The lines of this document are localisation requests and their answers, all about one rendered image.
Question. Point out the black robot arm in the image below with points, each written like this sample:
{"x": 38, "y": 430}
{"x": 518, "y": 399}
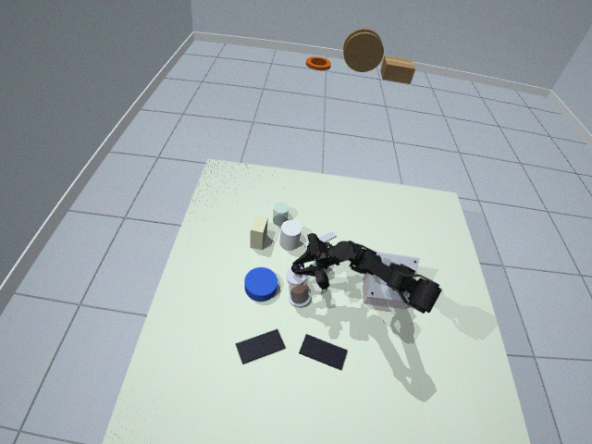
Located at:
{"x": 423, "y": 293}

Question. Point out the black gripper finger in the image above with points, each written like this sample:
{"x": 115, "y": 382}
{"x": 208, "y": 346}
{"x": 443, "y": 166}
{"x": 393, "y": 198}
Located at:
{"x": 305, "y": 258}
{"x": 308, "y": 271}

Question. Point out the glass french press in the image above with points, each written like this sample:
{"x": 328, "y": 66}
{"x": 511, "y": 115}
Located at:
{"x": 298, "y": 287}

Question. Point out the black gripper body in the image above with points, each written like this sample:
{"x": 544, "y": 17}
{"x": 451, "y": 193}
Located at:
{"x": 320, "y": 275}

